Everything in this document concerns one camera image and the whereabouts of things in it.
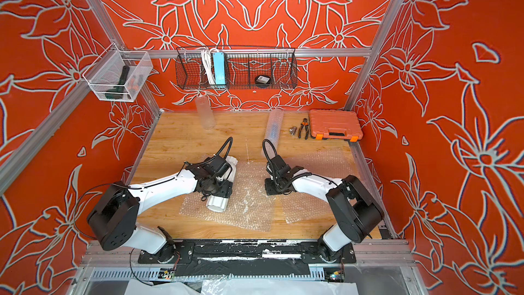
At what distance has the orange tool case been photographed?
1.06 metres

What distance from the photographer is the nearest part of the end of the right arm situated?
0.65m

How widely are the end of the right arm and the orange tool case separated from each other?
1.32ft

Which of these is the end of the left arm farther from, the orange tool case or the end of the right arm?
the orange tool case
